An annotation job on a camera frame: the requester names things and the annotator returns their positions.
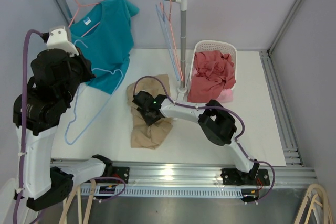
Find tan t-shirt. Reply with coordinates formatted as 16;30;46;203
127;74;173;150

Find coral red t-shirt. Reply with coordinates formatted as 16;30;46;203
187;50;236;103

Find pink t-shirt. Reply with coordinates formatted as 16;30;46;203
217;89;234;103

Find pink wire hanger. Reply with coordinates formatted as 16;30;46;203
159;0;184;82

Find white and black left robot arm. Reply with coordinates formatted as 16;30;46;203
13;49;113;211

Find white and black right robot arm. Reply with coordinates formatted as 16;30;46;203
132;91;259;186

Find teal t-shirt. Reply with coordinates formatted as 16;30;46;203
70;0;139;94

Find white perforated plastic basket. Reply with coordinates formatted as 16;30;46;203
187;40;238;89

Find beige wooden hangers left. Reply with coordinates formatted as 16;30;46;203
58;179;97;224

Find beige wooden hangers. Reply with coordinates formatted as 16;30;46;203
58;179;97;224
294;184;334;224

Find beige wooden hangers right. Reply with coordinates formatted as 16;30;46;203
294;184;334;224

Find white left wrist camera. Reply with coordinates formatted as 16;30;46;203
42;25;79;57

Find aluminium mounting rail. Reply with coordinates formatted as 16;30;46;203
113;161;318;188

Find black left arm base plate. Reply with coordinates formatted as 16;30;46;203
104;166;130;184

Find white slotted cable duct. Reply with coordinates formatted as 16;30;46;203
94;185;243;199

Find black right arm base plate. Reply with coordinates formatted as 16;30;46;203
221;168;271;186

